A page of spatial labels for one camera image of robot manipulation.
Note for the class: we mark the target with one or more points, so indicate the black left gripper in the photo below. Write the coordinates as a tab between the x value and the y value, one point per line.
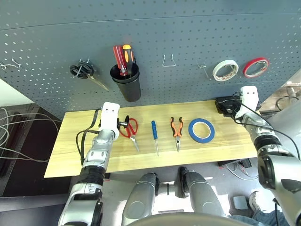
121	123

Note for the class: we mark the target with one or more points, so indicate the orange and black pliers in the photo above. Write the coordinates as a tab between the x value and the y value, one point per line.
178	139

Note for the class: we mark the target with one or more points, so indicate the blue tape roll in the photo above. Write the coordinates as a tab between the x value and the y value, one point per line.
201	140

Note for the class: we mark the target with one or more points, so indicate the grey robot pelvis link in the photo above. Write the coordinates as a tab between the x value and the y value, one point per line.
168	188

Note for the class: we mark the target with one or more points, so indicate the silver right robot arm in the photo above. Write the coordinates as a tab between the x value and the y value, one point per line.
265	141

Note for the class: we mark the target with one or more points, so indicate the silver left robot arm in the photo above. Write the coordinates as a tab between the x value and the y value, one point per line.
98	150

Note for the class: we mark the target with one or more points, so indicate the grey metal pegboard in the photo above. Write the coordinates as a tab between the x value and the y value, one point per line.
164	28

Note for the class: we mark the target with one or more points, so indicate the black plastic cup holder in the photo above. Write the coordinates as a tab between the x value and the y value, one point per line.
129	91

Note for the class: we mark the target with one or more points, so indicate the orange and black screwdriver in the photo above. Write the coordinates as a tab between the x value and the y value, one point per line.
127	54

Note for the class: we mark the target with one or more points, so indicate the grey robot left leg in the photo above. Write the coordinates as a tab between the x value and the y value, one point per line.
138	200

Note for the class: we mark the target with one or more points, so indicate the grey robot leg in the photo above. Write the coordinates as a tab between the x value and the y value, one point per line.
202	195
138	200

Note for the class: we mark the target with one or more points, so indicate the metal double peg hook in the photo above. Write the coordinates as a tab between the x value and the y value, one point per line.
206	73

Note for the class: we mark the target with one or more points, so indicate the grey robot right leg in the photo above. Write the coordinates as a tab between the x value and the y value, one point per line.
202	195

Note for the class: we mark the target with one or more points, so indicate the grey robot torso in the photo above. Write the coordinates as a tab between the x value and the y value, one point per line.
183	220

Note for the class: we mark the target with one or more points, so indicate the white tape roll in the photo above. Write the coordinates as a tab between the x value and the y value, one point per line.
224	62

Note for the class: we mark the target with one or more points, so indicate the black power adapter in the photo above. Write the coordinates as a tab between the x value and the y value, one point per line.
245	163

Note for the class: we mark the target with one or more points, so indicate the grey floor pedal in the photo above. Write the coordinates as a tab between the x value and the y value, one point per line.
240	203

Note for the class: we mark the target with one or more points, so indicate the red tape roll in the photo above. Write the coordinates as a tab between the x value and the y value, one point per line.
255	60

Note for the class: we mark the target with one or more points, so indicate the person's white sneaker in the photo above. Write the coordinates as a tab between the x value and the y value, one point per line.
255	200

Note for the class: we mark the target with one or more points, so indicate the person's blue jeans leg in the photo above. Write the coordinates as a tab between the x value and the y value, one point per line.
263	219

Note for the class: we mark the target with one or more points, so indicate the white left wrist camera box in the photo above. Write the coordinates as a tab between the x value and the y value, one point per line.
109	117

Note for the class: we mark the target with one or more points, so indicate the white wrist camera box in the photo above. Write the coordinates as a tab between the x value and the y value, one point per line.
249	96
109	117

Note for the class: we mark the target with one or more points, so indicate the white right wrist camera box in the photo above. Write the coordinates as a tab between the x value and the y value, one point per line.
249	96

